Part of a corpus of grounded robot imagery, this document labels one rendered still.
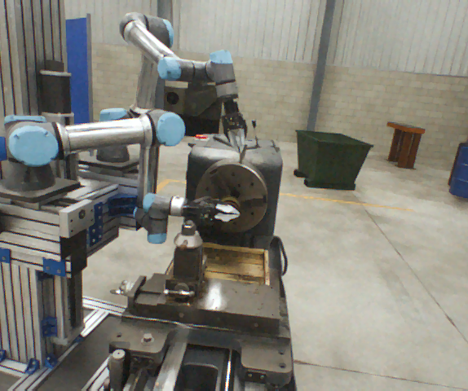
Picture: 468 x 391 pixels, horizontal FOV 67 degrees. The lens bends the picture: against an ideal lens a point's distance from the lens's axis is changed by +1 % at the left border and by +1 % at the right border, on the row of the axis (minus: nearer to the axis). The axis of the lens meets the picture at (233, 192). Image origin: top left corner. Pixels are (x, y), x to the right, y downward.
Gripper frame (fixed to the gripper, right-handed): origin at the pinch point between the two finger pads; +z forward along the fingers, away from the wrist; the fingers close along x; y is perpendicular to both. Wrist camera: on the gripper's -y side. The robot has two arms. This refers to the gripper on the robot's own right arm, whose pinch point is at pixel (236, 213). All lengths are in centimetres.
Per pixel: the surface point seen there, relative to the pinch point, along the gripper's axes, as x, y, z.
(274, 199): -1.0, -31.5, 16.4
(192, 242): 4.5, 42.1, -9.6
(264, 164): 14.7, -31.2, 9.3
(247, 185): 7.9, -15.4, 2.8
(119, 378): -27, 59, -22
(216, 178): 9.7, -11.7, -10.3
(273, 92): 64, -1007, 42
